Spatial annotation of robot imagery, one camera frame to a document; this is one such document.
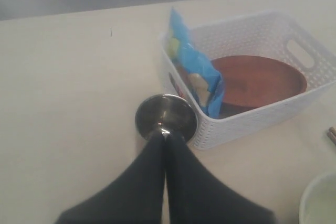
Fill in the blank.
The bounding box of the floral ceramic bowl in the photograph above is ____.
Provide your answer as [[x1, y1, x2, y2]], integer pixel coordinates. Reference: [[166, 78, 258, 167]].
[[298, 171, 335, 223]]

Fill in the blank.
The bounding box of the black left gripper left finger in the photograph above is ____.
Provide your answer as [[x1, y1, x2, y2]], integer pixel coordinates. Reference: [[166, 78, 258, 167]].
[[56, 132, 165, 223]]

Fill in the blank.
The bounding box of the dark plate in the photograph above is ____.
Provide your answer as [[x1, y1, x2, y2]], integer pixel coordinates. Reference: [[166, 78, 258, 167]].
[[212, 55, 308, 110]]

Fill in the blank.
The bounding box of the wooden chopstick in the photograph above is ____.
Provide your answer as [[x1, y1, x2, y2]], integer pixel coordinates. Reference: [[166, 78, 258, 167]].
[[327, 132, 336, 145], [329, 127, 336, 137]]

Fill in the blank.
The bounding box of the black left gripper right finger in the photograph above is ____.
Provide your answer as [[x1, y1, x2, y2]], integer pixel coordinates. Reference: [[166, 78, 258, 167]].
[[165, 132, 278, 223]]

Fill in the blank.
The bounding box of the blue snack packet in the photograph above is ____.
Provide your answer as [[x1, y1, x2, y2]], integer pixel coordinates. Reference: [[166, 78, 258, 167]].
[[166, 8, 225, 118]]

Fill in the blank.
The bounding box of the white perforated plastic basket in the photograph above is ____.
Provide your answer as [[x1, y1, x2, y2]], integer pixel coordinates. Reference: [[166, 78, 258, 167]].
[[158, 10, 335, 150]]

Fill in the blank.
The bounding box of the shiny steel cup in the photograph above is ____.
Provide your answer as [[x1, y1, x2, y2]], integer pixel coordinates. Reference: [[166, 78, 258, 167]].
[[134, 94, 198, 143]]

